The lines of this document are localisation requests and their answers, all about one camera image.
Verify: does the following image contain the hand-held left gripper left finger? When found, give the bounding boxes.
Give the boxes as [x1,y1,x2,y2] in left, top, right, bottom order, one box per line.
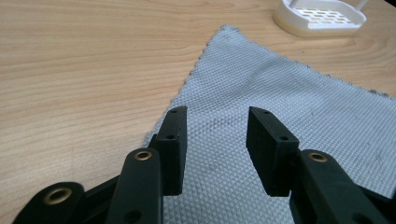
[106,105,189,224]

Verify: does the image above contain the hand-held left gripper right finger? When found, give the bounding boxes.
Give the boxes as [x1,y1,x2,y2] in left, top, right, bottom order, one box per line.
[246,105,390,224]

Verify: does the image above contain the grey textured cloth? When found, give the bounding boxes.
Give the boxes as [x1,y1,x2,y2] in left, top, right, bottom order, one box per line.
[142,24,396,224]

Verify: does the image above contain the white slotted soap dish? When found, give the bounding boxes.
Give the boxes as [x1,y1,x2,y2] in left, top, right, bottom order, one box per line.
[272,0,368,39]

